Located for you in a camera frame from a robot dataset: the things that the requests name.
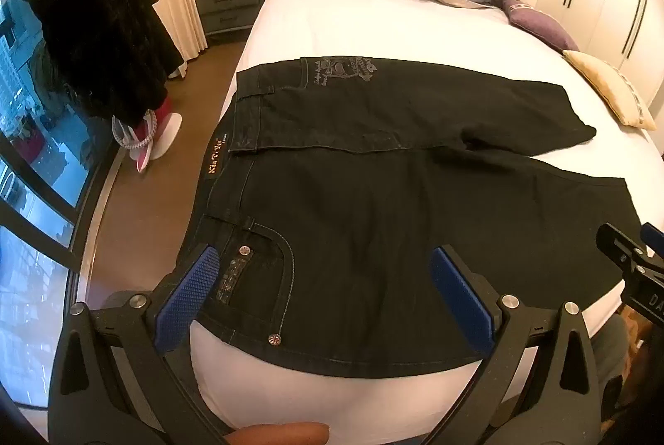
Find purple cushion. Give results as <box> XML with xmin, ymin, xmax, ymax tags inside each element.
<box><xmin>500</xmin><ymin>0</ymin><xmax>581</xmax><ymax>53</ymax></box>

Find large glass window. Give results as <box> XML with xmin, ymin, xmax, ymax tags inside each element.
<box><xmin>0</xmin><ymin>0</ymin><xmax>122</xmax><ymax>412</ymax></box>

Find grey nightstand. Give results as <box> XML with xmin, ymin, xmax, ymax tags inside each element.
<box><xmin>193</xmin><ymin>0</ymin><xmax>269</xmax><ymax>37</ymax></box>

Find bed with white sheet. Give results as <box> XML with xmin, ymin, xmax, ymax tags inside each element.
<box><xmin>189</xmin><ymin>0</ymin><xmax>664</xmax><ymax>445</ymax></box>

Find black hanging garment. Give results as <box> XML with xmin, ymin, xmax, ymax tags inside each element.
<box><xmin>27</xmin><ymin>0</ymin><xmax>186</xmax><ymax>127</ymax></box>

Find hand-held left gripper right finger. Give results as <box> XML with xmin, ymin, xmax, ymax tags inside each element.
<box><xmin>430</xmin><ymin>245</ymin><xmax>616</xmax><ymax>445</ymax></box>

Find yellow cushion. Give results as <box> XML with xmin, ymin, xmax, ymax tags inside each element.
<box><xmin>563</xmin><ymin>49</ymin><xmax>659</xmax><ymax>130</ymax></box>

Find pink and white object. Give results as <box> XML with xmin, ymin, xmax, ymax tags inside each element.
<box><xmin>111</xmin><ymin>96</ymin><xmax>183</xmax><ymax>173</ymax></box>

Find black denim pants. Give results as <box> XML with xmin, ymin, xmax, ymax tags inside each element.
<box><xmin>173</xmin><ymin>56</ymin><xmax>643</xmax><ymax>379</ymax></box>

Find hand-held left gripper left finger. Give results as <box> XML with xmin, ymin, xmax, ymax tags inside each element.
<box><xmin>46</xmin><ymin>244</ymin><xmax>232</xmax><ymax>445</ymax></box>

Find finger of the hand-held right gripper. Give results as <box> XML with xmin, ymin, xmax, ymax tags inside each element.
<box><xmin>596</xmin><ymin>222</ymin><xmax>664</xmax><ymax>281</ymax></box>

